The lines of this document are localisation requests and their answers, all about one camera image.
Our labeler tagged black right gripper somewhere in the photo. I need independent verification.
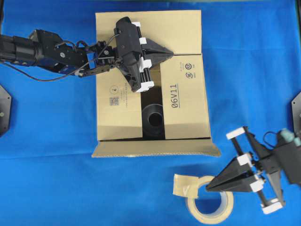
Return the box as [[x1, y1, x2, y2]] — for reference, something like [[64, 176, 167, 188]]
[[206, 127, 301, 214]]

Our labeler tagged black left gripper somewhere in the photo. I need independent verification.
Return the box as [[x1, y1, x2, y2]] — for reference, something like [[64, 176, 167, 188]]
[[114, 16, 174, 92]]

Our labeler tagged brown cardboard box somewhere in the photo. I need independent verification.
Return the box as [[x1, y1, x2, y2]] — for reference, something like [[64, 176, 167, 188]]
[[92, 10, 220, 158]]

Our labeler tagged black roll inside box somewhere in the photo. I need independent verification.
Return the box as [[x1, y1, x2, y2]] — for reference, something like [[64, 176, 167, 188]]
[[142, 104, 165, 140]]

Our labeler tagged beige packing tape roll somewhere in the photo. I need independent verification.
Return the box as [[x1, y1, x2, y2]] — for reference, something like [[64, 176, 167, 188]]
[[173, 174, 234, 225]]

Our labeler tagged blue table mat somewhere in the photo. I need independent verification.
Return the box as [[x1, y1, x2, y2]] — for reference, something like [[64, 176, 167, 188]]
[[0, 0, 301, 226]]

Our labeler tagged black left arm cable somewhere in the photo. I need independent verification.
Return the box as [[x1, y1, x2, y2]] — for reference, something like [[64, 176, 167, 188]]
[[0, 34, 121, 82]]

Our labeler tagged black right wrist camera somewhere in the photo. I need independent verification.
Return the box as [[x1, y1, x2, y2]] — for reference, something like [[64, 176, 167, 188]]
[[263, 129, 301, 148]]

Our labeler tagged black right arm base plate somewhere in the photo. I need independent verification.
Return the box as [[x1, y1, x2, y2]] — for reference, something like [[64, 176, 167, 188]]
[[291, 92, 301, 135]]

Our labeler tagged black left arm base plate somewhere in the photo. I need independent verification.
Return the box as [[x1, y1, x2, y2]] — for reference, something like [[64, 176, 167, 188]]
[[0, 86, 12, 136]]

